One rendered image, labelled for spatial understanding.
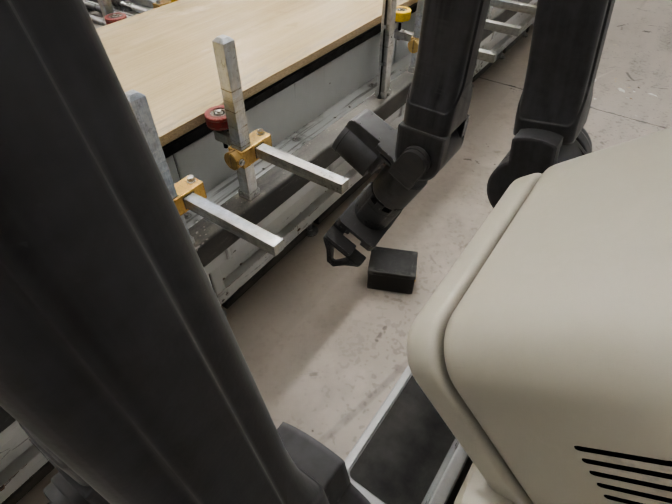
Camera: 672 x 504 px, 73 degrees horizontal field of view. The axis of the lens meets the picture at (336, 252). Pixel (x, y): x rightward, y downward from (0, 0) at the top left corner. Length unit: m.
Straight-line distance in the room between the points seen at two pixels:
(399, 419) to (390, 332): 1.33
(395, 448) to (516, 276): 0.31
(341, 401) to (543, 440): 1.46
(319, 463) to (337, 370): 1.51
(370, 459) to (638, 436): 0.33
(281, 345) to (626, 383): 1.66
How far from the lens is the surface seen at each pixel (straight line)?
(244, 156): 1.22
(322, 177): 1.12
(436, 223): 2.32
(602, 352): 0.20
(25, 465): 1.68
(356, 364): 1.76
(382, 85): 1.79
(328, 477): 0.23
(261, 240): 0.97
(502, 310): 0.23
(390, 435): 0.52
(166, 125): 1.31
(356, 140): 0.59
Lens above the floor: 1.52
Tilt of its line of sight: 46 degrees down
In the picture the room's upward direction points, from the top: straight up
